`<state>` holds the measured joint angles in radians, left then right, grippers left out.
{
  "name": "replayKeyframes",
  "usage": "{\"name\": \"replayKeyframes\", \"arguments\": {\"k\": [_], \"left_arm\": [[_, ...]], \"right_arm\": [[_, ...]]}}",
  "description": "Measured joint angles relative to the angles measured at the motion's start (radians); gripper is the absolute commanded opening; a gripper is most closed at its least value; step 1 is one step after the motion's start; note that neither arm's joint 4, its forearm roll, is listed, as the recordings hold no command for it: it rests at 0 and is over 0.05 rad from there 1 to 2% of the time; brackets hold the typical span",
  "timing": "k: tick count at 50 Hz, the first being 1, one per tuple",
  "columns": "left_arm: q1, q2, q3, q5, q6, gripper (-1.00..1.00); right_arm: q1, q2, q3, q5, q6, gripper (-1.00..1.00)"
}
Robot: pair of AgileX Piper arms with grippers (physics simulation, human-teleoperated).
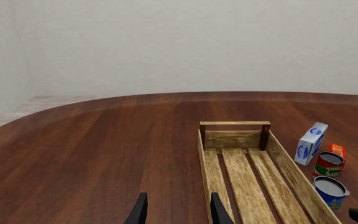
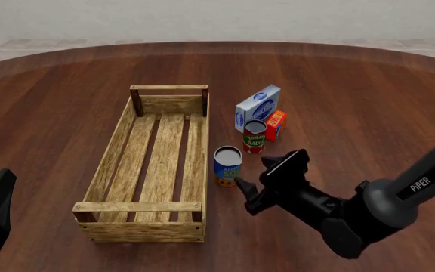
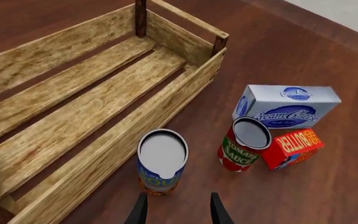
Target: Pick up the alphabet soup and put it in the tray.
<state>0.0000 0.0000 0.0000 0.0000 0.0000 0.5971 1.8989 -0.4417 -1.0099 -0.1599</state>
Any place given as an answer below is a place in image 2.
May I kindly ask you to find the white and blue food box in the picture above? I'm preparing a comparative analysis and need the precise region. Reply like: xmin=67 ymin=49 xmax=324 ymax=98
xmin=234 ymin=84 xmax=282 ymax=134

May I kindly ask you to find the tomato sauce can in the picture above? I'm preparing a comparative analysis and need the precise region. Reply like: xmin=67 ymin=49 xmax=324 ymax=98
xmin=242 ymin=119 xmax=268 ymax=155

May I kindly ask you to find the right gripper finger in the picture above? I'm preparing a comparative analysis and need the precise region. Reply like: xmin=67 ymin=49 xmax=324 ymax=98
xmin=260 ymin=154 xmax=285 ymax=172
xmin=234 ymin=176 xmax=260 ymax=204

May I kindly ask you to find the wooden slat tray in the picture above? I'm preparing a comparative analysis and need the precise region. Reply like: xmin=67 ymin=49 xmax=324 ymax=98
xmin=71 ymin=84 xmax=210 ymax=244

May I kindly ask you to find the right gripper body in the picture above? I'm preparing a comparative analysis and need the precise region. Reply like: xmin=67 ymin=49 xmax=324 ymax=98
xmin=244 ymin=169 xmax=316 ymax=217

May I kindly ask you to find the alphabet soup can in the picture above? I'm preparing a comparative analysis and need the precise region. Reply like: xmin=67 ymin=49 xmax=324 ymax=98
xmin=214 ymin=145 xmax=243 ymax=188

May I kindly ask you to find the orange butter box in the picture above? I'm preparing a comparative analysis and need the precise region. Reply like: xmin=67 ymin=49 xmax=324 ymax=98
xmin=264 ymin=109 xmax=288 ymax=142

